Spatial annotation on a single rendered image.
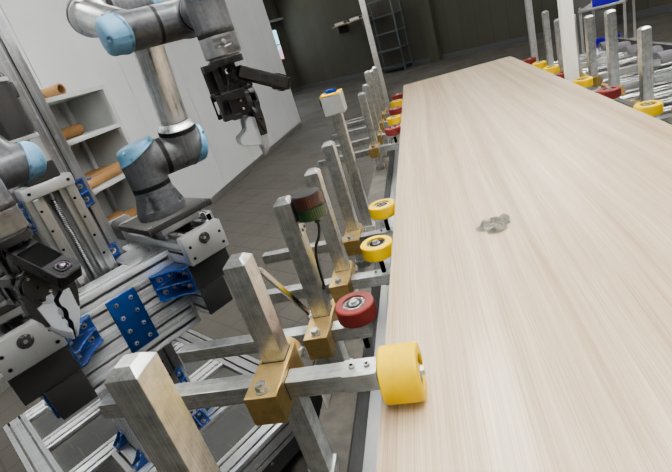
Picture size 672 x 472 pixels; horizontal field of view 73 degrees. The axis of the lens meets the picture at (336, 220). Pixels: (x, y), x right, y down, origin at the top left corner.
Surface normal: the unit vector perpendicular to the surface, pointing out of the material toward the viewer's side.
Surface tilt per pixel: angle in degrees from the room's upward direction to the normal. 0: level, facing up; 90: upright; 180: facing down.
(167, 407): 90
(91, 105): 90
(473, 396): 0
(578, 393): 0
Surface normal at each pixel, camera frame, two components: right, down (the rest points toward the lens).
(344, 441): -0.28, -0.89
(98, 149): -0.20, 0.42
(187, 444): 0.95, -0.20
